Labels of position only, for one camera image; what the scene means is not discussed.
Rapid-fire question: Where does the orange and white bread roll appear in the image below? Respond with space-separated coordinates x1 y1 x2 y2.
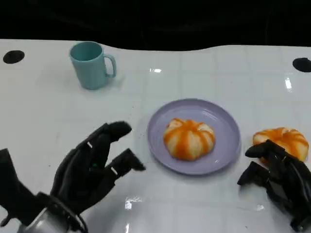
252 127 310 166
163 118 216 161

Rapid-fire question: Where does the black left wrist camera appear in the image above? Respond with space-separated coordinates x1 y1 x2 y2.
0 148 49 226

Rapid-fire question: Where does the pale green mug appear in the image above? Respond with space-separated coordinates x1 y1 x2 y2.
69 41 117 90

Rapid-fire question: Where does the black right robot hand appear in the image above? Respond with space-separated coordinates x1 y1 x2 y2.
237 139 311 233

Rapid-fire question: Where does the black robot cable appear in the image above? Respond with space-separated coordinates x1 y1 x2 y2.
52 199 89 233

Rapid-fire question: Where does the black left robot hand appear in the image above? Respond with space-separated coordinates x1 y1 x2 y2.
50 120 146 215

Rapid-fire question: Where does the lilac plate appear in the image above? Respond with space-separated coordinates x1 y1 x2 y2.
146 98 242 176

